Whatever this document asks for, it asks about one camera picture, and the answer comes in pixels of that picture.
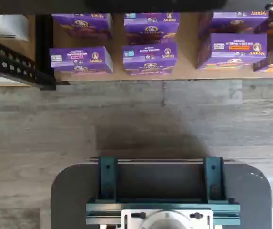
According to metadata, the black perforated side shelf frame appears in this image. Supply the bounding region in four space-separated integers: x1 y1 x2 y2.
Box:
0 35 56 91

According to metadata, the black metal shelf frame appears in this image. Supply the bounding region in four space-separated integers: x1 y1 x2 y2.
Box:
0 0 273 91

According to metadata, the teal aluminium base frame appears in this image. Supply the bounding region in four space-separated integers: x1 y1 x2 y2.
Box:
85 156 241 226

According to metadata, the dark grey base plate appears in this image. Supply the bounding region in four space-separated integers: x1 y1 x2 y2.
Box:
50 162 272 229

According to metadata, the purple Annie's box orange label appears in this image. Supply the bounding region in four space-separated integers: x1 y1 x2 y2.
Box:
197 33 268 71
199 11 269 35

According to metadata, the wooden shelf board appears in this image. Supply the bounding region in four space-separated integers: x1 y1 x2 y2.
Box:
52 13 273 81
0 14 37 88

